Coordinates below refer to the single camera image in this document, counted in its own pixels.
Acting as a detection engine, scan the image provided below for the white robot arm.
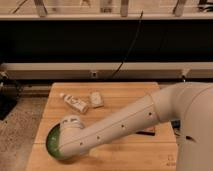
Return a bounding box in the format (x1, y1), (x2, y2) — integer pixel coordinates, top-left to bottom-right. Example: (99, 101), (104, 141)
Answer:
(59, 82), (213, 171)

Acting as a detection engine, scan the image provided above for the small white packet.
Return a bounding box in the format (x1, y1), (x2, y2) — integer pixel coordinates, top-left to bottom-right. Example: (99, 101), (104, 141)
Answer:
(90, 92), (104, 108)

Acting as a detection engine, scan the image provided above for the white tube bottle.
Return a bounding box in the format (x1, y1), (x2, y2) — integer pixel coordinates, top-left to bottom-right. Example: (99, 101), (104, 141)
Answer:
(60, 93), (88, 114)

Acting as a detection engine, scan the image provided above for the brown snack box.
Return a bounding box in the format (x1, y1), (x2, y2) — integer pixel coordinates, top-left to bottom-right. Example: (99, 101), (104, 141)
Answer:
(138, 127), (155, 136)

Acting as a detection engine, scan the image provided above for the black equipment at left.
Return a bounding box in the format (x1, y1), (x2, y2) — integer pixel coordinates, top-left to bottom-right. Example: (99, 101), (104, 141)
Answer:
(0, 71), (22, 120)

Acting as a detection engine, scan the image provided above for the white wall outlet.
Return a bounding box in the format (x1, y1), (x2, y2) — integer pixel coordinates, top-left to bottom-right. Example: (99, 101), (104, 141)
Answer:
(91, 71), (98, 79)

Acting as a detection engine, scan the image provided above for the black hanging cable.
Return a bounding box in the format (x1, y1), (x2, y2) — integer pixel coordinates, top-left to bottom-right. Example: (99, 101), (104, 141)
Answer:
(108, 10), (145, 80)

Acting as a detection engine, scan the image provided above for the blue cable connector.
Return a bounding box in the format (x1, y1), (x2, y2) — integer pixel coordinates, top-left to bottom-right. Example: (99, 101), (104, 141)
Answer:
(171, 120), (181, 129)

